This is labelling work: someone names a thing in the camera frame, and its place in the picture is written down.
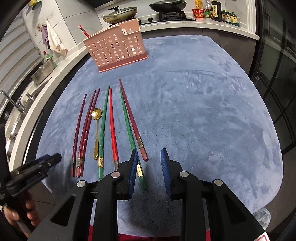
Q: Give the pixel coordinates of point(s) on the black gas stove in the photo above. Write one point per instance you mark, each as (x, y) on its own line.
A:
(150, 21)

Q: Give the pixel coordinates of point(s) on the bright red chopstick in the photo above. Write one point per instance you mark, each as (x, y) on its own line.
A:
(113, 143)

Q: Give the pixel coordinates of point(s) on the yellow oil bottle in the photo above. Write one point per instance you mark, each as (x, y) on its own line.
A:
(198, 4)

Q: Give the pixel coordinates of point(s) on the frying pan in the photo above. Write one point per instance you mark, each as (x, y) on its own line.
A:
(115, 19)

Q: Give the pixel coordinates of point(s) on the small chrome tap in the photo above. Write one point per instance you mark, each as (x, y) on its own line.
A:
(29, 96)

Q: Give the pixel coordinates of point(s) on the pink perforated utensil basket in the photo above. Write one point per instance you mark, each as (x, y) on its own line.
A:
(115, 51)

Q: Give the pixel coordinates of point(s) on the chrome faucet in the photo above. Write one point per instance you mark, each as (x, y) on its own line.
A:
(16, 104)

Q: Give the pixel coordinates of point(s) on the red instant noodle cup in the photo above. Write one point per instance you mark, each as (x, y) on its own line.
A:
(198, 13)

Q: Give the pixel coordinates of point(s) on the dark soy sauce bottle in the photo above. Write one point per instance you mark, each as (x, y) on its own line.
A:
(216, 11)

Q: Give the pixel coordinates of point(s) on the green chopstick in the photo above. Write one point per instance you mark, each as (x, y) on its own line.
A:
(143, 182)
(101, 166)

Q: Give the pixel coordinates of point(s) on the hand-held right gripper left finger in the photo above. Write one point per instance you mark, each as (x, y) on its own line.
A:
(133, 171)

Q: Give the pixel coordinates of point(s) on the gold flower spoon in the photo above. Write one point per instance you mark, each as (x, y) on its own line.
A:
(96, 112)

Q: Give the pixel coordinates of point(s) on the white window blind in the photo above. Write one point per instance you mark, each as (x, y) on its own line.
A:
(13, 64)

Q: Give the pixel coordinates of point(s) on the steel sink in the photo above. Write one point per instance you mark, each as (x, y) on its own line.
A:
(16, 125)

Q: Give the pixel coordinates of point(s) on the small green bottle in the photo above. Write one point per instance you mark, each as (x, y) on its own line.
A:
(208, 14)

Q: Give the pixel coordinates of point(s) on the person's left hand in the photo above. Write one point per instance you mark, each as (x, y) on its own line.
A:
(32, 208)

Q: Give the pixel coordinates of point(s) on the dark condiment jar set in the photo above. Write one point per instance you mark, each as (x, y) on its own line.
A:
(230, 18)

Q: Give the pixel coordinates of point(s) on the purple hanging cloth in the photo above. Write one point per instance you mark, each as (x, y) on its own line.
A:
(44, 33)

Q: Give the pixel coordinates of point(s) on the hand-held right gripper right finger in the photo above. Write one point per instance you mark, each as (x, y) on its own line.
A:
(165, 171)

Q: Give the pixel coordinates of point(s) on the white hanging towel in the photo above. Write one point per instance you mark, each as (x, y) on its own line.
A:
(55, 39)

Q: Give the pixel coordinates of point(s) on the green dish soap bottle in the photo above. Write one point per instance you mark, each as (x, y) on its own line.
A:
(48, 59)

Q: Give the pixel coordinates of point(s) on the white stick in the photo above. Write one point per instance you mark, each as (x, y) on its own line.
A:
(23, 228)

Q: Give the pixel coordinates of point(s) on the dark red chopstick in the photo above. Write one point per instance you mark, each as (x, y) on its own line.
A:
(144, 155)

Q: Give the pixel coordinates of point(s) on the blue plush mat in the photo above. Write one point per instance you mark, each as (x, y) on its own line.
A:
(185, 104)

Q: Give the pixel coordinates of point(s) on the black framed glass door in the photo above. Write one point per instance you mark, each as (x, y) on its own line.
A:
(277, 81)

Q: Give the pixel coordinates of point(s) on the steel colander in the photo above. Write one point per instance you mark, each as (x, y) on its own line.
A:
(42, 73)

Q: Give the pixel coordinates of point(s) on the clear plastic bottle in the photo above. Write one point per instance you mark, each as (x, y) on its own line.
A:
(207, 5)

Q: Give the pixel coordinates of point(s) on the black wok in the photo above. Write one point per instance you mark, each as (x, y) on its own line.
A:
(166, 6)

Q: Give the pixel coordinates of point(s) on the clear plastic bag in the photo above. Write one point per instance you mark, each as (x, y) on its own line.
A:
(262, 217)

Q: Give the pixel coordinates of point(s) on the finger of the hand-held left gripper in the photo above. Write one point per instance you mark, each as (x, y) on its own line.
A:
(42, 159)
(54, 160)

